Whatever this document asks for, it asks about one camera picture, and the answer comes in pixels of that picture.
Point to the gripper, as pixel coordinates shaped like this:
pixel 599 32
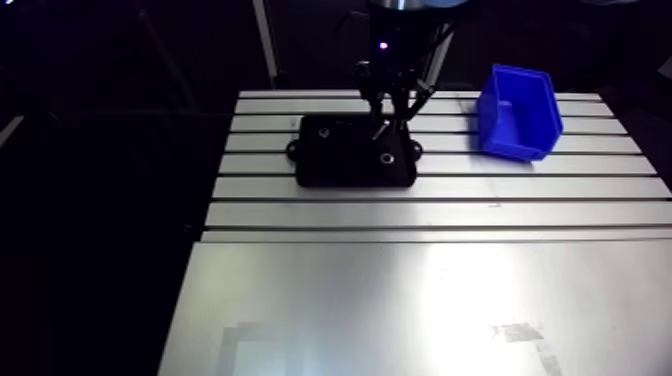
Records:
pixel 399 36

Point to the steel bolt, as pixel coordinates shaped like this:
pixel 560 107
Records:
pixel 381 129

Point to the black tray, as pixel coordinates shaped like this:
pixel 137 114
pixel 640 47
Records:
pixel 346 162

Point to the blue bin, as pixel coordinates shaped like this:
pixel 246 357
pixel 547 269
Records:
pixel 517 123

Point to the pale metal post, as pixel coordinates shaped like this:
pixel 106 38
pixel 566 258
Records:
pixel 439 60
pixel 265 42

